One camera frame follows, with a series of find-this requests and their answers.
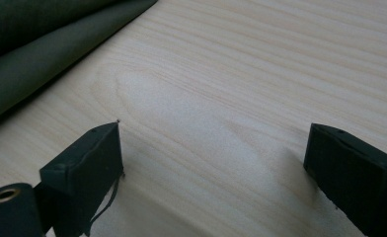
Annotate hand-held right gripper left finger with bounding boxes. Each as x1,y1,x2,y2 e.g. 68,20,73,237
39,120,125,237

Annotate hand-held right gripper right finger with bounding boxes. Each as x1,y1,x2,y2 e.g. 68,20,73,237
302,122,387,237

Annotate olive green pants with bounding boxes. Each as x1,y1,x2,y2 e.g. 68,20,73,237
0,0,159,128

